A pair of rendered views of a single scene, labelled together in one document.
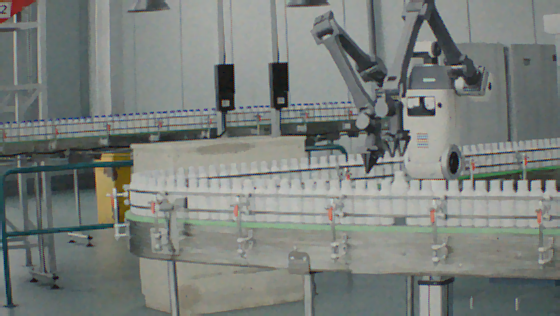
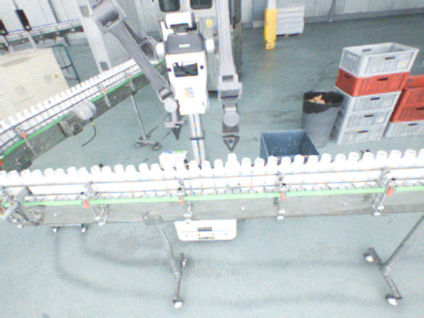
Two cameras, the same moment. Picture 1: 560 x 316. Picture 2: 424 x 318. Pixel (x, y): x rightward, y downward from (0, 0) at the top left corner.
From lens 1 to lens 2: 4.18 m
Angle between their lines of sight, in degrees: 46
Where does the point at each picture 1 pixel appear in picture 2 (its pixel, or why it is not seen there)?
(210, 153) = (10, 65)
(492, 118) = not seen: hidden behind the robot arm
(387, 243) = (228, 204)
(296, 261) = (150, 219)
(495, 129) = not seen: hidden behind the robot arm
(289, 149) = (46, 55)
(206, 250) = (66, 218)
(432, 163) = (198, 106)
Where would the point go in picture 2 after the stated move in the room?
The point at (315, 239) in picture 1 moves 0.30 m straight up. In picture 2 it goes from (163, 206) to (147, 159)
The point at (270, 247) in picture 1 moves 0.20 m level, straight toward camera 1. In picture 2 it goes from (123, 213) to (138, 238)
